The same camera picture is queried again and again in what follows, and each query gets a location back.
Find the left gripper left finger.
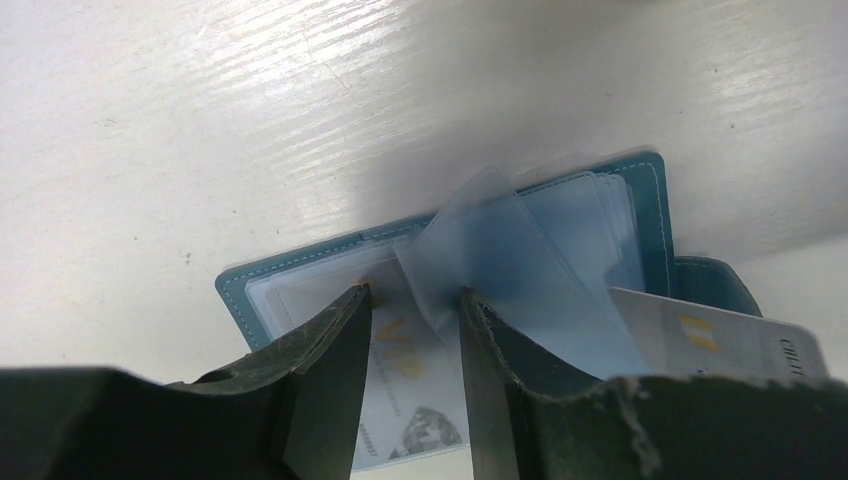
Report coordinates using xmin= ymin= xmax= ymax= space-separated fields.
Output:
xmin=1 ymin=284 xmax=372 ymax=479

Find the blue leather card holder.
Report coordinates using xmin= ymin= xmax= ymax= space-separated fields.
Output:
xmin=215 ymin=151 xmax=760 ymax=385

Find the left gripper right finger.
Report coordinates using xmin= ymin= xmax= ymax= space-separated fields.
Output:
xmin=460 ymin=289 xmax=847 ymax=479

